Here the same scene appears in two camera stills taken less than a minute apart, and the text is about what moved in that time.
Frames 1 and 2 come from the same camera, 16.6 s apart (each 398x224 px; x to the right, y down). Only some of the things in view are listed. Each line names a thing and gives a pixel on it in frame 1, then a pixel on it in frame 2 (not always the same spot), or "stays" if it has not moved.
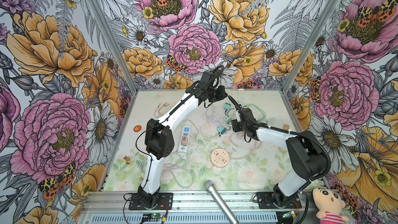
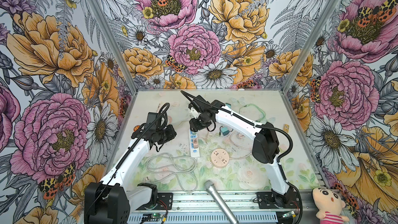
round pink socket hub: (219, 157) stays
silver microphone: (210, 187) stays
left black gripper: (222, 94) to (172, 134)
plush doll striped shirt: (329, 206) stays
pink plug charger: (184, 140) to (195, 142)
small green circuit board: (157, 215) stays
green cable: (257, 108) stays
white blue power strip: (183, 150) to (194, 151)
